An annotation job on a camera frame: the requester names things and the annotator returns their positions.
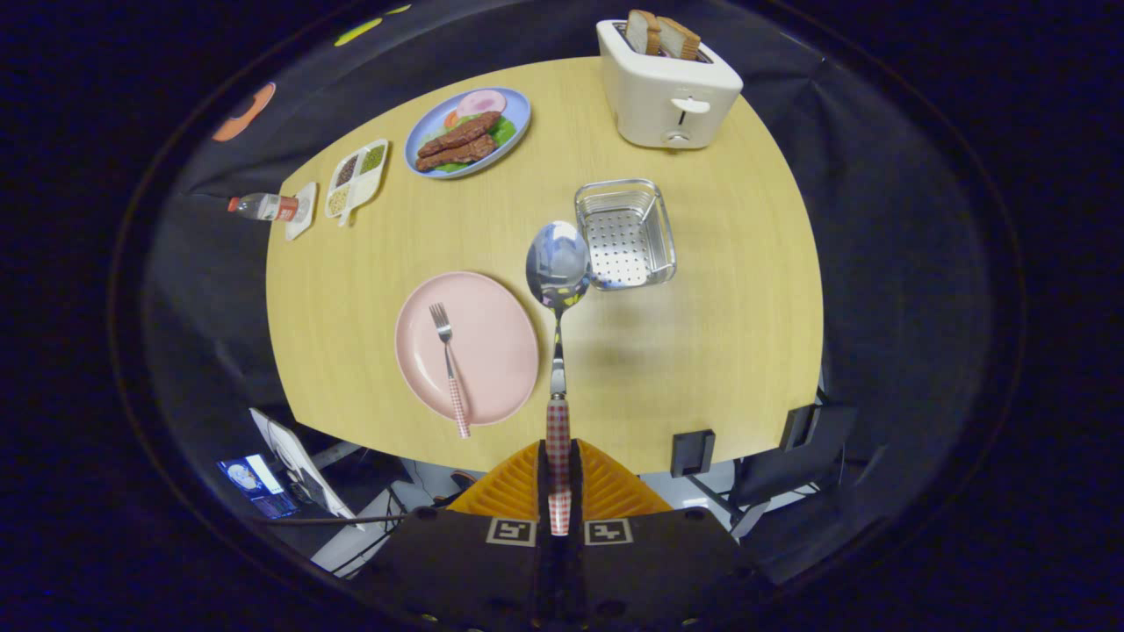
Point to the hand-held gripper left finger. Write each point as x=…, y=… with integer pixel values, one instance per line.
x=543, y=487

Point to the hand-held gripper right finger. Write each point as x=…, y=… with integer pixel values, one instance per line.
x=575, y=487

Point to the pink plate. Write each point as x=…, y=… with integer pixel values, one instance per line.
x=500, y=351

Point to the white board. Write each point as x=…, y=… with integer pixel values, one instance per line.
x=299, y=461

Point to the tablet with lit screen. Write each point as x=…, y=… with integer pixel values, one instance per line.
x=255, y=483

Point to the brown meat strip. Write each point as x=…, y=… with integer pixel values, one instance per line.
x=457, y=154
x=461, y=133

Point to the green lettuce leaf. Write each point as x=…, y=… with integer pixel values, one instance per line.
x=504, y=132

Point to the white divided condiment dish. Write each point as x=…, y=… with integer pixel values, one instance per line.
x=358, y=180

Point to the white square coaster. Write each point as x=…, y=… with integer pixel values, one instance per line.
x=303, y=211

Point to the blue plate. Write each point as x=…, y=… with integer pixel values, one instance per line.
x=514, y=110

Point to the pink ham slice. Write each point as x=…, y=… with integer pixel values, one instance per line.
x=481, y=103

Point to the clear bottle with red cap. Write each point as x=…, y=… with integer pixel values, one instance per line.
x=263, y=207

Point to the white toaster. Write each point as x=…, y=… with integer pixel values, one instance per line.
x=659, y=96

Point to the toast slice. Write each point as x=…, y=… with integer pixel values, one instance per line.
x=679, y=39
x=643, y=32

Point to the black table bracket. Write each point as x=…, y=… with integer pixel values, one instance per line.
x=694, y=452
x=797, y=427

